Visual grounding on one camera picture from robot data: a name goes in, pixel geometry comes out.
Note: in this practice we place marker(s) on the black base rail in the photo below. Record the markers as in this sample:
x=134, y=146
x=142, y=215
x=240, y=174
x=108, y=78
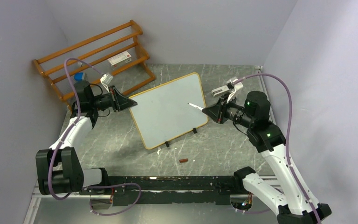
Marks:
x=166, y=190

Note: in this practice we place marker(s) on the blue small object on rack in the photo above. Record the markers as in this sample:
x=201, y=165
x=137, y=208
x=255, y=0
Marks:
x=80, y=76

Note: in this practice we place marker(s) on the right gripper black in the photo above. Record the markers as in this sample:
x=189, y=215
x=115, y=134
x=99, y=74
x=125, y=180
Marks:
x=219, y=109

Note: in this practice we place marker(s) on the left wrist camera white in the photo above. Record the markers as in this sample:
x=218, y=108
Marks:
x=105, y=80

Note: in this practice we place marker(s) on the yellow framed whiteboard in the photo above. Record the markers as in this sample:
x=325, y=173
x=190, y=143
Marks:
x=163, y=112

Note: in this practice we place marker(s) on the white brown whiteboard marker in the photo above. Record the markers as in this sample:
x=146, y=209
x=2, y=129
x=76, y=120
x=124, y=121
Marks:
x=196, y=106

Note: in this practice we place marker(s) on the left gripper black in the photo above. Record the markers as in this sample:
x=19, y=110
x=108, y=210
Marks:
x=120, y=102

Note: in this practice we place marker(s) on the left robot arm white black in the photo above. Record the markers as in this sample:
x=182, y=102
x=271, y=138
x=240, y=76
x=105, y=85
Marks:
x=58, y=167

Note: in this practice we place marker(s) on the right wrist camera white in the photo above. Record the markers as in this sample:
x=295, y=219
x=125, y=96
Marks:
x=234, y=85

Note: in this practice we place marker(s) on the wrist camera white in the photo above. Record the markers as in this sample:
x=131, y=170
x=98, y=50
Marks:
x=234, y=85
x=105, y=80

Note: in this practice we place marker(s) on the white whiteboard eraser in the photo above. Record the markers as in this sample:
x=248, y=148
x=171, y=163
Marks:
x=220, y=91

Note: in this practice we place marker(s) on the white red box on rack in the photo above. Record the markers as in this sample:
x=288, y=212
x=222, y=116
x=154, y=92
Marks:
x=120, y=60

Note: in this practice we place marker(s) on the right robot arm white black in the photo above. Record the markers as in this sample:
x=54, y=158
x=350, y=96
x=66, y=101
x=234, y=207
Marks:
x=296, y=204

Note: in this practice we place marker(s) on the aluminium frame rail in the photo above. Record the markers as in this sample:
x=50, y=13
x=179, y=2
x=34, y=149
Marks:
x=35, y=204

